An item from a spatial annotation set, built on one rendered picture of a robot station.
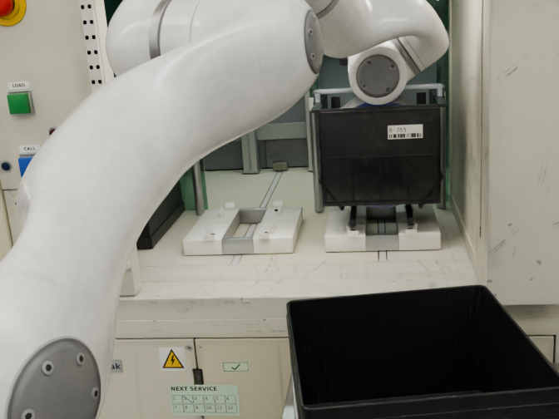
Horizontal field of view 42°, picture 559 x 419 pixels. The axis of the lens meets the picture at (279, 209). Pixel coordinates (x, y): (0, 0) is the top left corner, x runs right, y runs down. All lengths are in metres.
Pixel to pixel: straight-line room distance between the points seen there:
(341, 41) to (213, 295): 0.48
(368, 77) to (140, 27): 0.43
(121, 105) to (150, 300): 0.69
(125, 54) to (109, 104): 0.15
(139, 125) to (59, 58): 0.62
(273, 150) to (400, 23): 1.08
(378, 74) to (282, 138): 0.97
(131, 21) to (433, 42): 0.49
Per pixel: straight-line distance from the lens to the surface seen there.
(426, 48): 1.08
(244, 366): 1.23
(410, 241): 1.33
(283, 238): 1.34
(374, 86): 1.05
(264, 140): 2.03
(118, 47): 0.72
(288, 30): 0.63
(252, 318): 1.19
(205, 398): 1.28
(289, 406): 1.08
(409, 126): 1.28
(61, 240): 0.46
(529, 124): 1.05
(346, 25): 0.92
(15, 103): 1.19
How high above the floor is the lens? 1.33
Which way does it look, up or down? 16 degrees down
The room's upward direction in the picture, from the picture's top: 4 degrees counter-clockwise
